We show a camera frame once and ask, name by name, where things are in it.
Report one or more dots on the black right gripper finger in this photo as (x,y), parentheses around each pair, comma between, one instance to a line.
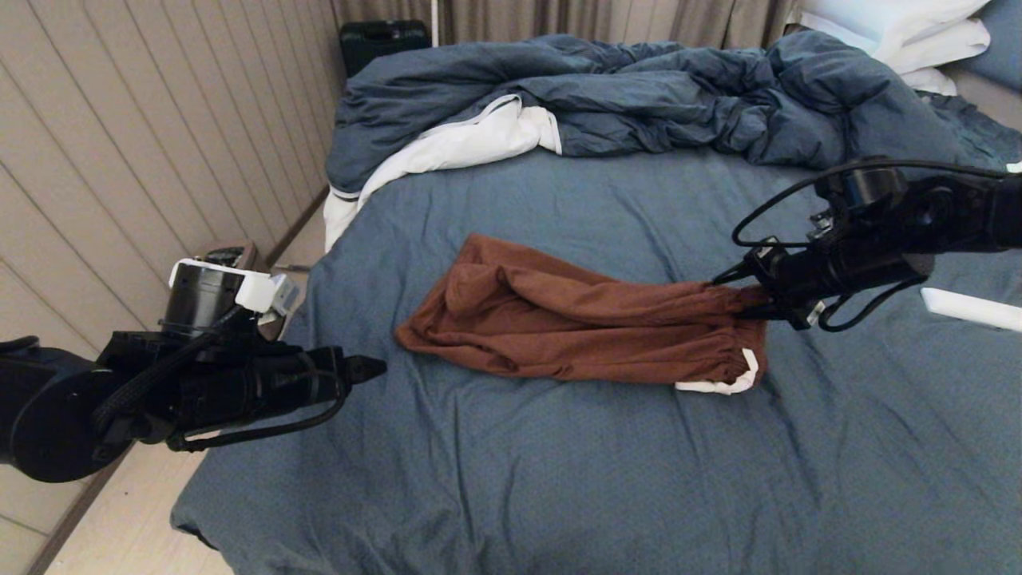
(765,313)
(736,275)

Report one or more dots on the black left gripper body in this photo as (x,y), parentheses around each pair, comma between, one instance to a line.
(239,383)

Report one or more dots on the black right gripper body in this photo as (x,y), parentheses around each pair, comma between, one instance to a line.
(838,267)

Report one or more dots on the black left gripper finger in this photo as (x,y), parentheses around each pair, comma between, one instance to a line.
(366,369)

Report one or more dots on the brown elastic-waist shorts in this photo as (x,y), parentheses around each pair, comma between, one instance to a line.
(559,327)

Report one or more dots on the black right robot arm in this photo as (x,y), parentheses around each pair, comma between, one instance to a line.
(974,212)

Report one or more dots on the brown square trash bin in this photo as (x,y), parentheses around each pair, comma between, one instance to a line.
(275,326)

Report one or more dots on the bin liner bag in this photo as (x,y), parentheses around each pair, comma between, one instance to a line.
(226,256)

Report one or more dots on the white flat box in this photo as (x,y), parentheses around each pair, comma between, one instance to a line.
(974,310)

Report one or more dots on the crumpled blue duvet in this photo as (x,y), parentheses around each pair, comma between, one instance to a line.
(639,89)

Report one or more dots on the blue bed sheet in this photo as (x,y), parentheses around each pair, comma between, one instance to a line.
(559,479)

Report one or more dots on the white duvet lining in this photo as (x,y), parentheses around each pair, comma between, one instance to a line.
(463,144)

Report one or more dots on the large white pillow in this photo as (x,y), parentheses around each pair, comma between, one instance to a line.
(878,17)

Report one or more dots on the blue pillow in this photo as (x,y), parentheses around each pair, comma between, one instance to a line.
(1002,36)

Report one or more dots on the beige curtain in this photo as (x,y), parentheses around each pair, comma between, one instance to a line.
(559,17)

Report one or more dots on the black suitcase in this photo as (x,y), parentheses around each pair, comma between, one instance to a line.
(383,44)

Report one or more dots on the white vertical pole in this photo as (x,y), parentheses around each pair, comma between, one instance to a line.
(434,20)

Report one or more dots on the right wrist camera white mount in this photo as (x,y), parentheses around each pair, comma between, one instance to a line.
(866,192)

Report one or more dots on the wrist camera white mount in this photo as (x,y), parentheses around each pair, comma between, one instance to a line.
(200,295)
(866,192)

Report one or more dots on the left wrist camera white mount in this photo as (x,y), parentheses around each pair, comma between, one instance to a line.
(200,295)

